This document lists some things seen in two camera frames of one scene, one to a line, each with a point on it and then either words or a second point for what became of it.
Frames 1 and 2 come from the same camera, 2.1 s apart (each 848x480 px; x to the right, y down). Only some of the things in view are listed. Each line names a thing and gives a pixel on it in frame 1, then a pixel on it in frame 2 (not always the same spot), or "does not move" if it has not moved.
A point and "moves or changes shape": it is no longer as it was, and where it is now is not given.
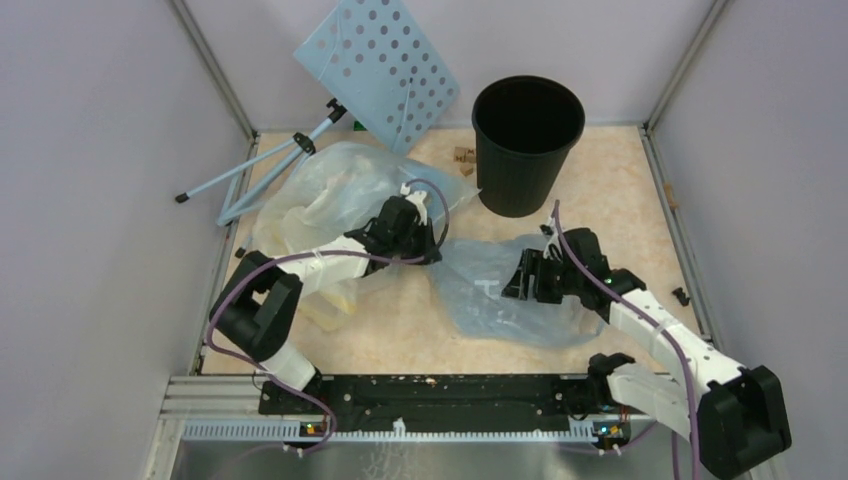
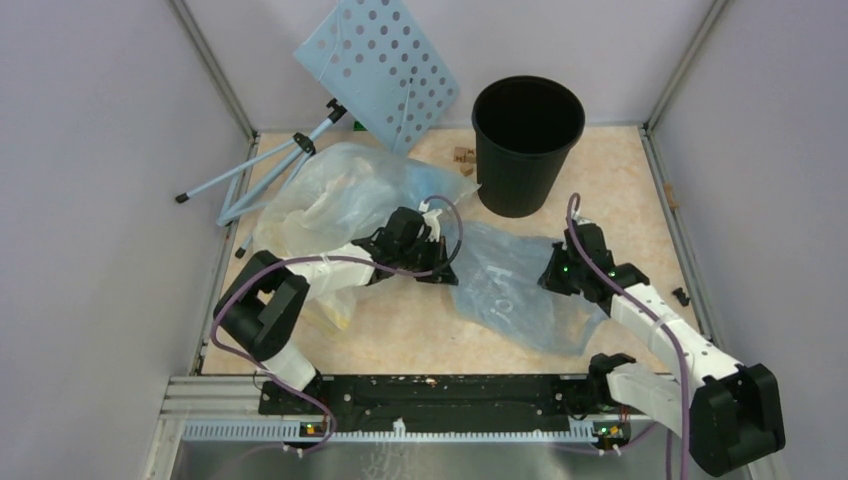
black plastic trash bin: (525, 128) does not move
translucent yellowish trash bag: (323, 199) does not move
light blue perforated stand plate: (377, 61) does not move
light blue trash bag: (471, 280) moves or changes shape
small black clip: (681, 296) does not move
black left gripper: (427, 237) -> (439, 250)
